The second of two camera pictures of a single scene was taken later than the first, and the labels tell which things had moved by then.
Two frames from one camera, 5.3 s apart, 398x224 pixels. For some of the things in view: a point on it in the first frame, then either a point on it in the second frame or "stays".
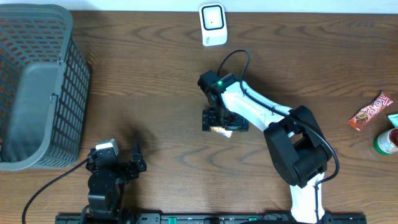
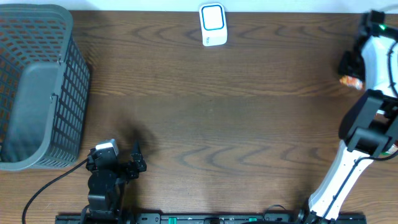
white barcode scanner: [213, 23] stays
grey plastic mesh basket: [44, 86] stays
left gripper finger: [137, 157] stays
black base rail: [206, 218] stays
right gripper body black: [221, 117] → [353, 62]
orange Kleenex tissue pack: [222, 130] → [352, 82]
